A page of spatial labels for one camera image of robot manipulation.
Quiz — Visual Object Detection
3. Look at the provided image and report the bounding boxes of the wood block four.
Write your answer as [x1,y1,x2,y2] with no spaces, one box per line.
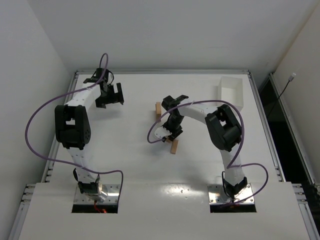
[170,139,179,155]

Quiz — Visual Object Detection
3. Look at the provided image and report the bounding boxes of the wood block seven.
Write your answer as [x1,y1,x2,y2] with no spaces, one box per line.
[155,102,162,118]

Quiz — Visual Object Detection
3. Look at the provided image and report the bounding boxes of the white plastic box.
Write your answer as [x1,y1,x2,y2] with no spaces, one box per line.
[217,76,244,112]

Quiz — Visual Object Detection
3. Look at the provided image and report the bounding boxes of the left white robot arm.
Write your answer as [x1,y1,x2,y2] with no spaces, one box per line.
[54,67,124,198]

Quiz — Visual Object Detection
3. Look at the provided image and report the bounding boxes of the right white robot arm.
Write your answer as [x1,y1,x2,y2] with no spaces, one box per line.
[154,95,248,199]

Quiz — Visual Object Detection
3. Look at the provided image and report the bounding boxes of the white front cover panel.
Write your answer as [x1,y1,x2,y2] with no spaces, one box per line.
[19,182,309,240]

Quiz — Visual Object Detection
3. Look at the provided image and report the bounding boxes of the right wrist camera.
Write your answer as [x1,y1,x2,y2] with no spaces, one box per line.
[154,126,172,140]

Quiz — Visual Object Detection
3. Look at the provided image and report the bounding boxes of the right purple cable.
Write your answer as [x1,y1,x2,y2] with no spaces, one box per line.
[146,99,270,206]

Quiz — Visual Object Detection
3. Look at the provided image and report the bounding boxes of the purple cable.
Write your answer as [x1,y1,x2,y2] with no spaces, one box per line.
[24,52,124,190]
[146,99,270,206]

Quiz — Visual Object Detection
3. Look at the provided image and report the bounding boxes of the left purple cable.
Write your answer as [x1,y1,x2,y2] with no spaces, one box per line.
[24,52,124,190]

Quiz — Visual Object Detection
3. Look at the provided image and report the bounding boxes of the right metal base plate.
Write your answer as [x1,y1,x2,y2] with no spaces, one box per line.
[207,184,255,206]

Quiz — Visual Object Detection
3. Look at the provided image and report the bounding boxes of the metal base plate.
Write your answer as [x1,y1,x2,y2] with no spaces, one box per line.
[73,184,120,205]
[207,184,255,206]

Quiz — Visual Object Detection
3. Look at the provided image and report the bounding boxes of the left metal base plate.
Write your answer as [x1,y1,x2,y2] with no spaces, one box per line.
[73,184,120,205]

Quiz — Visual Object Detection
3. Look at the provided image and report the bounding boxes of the black wall cable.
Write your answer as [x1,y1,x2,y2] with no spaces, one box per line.
[276,72,297,101]

